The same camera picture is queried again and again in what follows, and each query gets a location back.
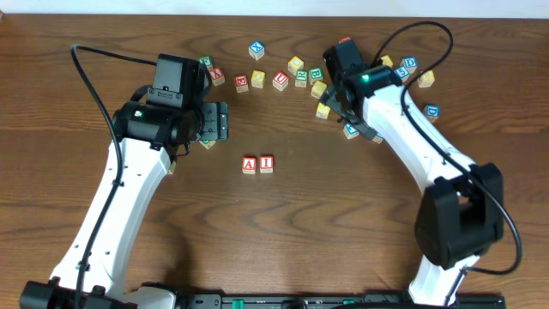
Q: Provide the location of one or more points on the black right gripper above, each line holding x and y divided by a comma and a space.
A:
343, 103

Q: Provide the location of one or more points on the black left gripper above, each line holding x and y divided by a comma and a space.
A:
215, 121

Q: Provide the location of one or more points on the blue 2 block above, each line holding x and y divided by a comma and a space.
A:
350, 132

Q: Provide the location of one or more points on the red A block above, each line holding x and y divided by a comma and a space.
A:
249, 165

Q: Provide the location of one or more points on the red I block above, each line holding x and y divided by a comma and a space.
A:
266, 164

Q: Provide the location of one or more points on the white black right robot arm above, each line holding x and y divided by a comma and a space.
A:
460, 215

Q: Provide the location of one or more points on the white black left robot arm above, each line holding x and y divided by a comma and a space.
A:
92, 272

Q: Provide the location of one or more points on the yellow block lower middle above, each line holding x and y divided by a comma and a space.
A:
322, 111

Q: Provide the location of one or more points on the green N block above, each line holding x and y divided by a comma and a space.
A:
208, 144

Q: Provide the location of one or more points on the yellow block below B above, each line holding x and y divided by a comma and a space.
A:
318, 89

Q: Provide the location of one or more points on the red X block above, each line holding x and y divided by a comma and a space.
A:
217, 76

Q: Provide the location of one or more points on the green B block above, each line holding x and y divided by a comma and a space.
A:
316, 74

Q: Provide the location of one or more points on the red E block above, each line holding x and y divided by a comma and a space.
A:
241, 83

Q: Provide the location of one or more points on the green R block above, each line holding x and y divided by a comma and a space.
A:
301, 78

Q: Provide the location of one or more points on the blue P block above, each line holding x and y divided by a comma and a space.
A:
377, 138

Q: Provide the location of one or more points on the yellow block near left gripper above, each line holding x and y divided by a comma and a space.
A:
257, 78

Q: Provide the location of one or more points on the green F block upper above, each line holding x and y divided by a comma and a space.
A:
207, 61

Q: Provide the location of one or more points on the green f block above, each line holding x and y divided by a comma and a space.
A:
207, 61
172, 167

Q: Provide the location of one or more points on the yellow block top middle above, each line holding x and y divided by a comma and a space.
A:
295, 64

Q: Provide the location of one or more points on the red U block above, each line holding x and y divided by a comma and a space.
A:
280, 81

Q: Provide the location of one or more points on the yellow block upper right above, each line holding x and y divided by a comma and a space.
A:
386, 60

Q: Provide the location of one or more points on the green F block lower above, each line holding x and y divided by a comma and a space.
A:
172, 167

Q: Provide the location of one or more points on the blue S block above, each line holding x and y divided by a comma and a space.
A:
402, 73

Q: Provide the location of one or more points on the blue X block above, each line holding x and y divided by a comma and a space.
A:
256, 50

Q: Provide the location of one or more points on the blue D block upper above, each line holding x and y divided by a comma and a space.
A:
410, 64

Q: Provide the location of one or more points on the blue d block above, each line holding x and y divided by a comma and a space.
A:
410, 64
432, 112

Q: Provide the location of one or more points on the yellow block far right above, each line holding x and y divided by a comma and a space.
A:
426, 79

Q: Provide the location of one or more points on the blue D block lower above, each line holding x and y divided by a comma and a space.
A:
432, 112

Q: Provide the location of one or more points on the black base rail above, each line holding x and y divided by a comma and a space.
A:
216, 301

